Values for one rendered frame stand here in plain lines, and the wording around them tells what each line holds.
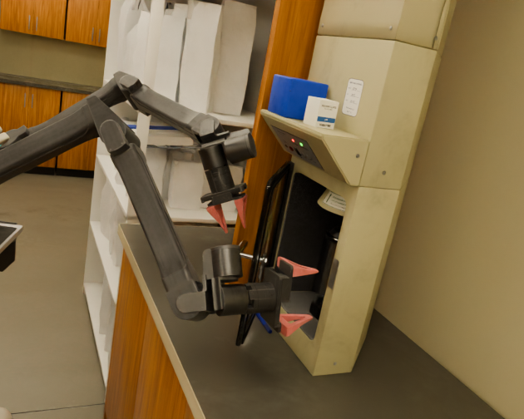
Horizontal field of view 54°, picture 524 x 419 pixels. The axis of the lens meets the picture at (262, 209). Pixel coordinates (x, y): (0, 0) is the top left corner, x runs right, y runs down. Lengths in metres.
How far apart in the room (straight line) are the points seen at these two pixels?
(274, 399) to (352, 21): 0.85
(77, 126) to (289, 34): 0.58
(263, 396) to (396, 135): 0.63
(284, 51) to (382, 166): 0.43
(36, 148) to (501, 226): 1.10
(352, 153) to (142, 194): 0.43
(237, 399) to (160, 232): 0.40
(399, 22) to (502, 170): 0.51
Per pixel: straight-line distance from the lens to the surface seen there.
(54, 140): 1.17
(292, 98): 1.21
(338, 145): 1.06
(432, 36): 1.17
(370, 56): 1.15
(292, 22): 1.39
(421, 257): 1.60
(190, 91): 2.28
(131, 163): 1.07
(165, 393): 1.49
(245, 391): 1.19
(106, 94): 1.60
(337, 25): 1.29
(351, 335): 1.29
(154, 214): 1.02
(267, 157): 1.41
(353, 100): 1.17
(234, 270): 0.95
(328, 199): 1.25
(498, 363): 1.44
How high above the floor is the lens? 1.63
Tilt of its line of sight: 16 degrees down
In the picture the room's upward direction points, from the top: 11 degrees clockwise
